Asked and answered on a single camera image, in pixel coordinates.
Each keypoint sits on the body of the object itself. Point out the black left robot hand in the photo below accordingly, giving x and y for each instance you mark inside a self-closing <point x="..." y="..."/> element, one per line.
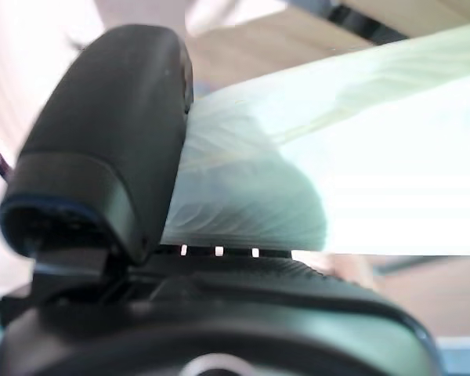
<point x="102" y="117"/>

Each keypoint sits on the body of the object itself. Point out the napa cabbage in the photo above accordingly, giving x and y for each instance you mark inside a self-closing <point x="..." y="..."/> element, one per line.
<point x="337" y="176"/>

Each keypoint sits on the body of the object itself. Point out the wooden display stand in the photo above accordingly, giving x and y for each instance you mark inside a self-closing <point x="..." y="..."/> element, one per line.
<point x="266" y="43"/>

